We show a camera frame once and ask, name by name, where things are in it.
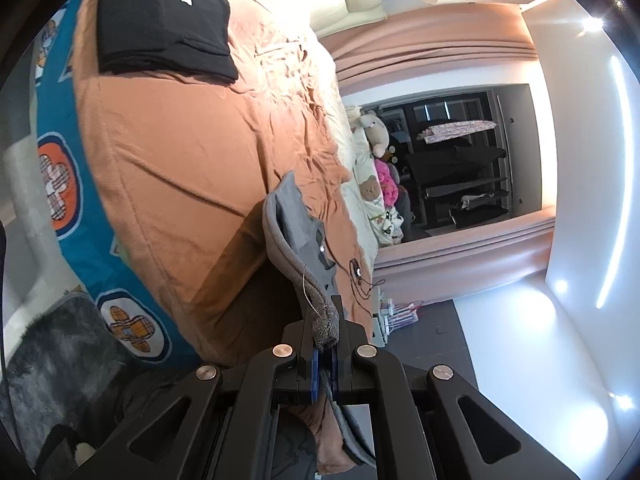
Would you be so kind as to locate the black and white plush cloth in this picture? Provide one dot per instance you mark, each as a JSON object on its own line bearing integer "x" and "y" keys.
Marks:
{"x": 392, "y": 222}

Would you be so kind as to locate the white nightstand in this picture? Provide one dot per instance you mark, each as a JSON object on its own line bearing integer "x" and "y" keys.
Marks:
{"x": 381, "y": 330}

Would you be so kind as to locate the beige plush toy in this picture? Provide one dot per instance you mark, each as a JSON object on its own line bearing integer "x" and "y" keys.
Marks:
{"x": 377, "y": 132}

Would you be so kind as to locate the orange-brown blanket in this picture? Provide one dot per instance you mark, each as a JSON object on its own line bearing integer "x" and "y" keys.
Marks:
{"x": 175, "y": 160}

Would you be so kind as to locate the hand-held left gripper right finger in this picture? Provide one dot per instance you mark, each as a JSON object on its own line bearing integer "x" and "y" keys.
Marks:
{"x": 334, "y": 380}

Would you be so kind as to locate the floral hanging garment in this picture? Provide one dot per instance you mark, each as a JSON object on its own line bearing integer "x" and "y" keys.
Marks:
{"x": 455, "y": 130}

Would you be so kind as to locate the pink plush toy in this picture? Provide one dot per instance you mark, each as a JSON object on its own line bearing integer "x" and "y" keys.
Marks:
{"x": 386, "y": 180}

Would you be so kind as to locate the grey t-shirt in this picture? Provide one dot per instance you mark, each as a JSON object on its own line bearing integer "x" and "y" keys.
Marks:
{"x": 290, "y": 220}

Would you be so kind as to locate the black hanging coat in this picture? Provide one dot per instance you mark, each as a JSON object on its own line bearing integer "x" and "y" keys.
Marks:
{"x": 450, "y": 165}

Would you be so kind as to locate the pink curtain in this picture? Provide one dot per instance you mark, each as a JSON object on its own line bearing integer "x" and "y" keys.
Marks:
{"x": 450, "y": 260}
{"x": 425, "y": 45}

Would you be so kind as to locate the grey fluffy rug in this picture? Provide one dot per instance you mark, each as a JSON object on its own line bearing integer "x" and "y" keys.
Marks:
{"x": 65, "y": 360}

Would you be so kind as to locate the black folded garment white print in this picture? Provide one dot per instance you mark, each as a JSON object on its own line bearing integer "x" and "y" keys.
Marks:
{"x": 160, "y": 25}

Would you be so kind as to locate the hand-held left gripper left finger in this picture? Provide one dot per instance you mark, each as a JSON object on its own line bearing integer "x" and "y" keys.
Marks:
{"x": 314, "y": 380}

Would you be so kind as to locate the pink striped rack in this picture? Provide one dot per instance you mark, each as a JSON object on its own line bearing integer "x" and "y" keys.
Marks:
{"x": 405, "y": 312}

